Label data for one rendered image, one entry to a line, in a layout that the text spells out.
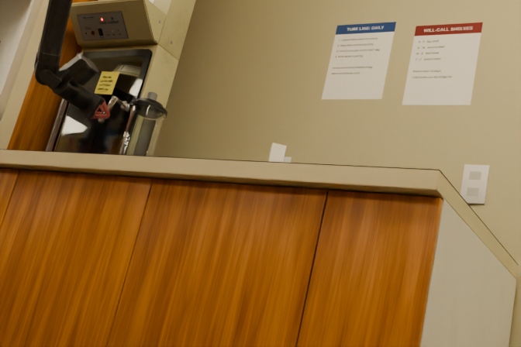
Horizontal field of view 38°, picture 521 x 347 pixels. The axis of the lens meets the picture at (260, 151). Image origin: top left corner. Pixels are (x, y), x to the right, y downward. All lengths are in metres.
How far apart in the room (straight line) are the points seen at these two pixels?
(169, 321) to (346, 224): 0.43
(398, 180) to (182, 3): 1.23
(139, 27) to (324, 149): 0.68
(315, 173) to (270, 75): 1.15
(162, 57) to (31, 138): 0.49
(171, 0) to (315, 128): 0.61
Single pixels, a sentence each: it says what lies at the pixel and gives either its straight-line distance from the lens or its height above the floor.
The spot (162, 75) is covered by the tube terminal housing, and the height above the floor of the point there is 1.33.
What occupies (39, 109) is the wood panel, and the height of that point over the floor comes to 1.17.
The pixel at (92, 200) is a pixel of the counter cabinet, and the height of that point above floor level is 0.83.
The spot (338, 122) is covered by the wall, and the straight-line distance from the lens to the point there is 2.41.
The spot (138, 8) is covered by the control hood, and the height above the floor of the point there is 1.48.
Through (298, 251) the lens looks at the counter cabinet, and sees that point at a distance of 1.50.
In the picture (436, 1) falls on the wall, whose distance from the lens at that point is 2.49.
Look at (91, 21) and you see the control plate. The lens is 2.47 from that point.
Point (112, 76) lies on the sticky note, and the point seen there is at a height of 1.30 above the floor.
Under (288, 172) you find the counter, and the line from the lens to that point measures 1.53.
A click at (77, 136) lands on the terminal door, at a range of 2.37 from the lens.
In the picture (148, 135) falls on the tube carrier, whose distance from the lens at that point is 2.08.
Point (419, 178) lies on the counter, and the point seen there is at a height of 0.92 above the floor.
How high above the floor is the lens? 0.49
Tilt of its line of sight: 17 degrees up
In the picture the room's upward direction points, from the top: 13 degrees clockwise
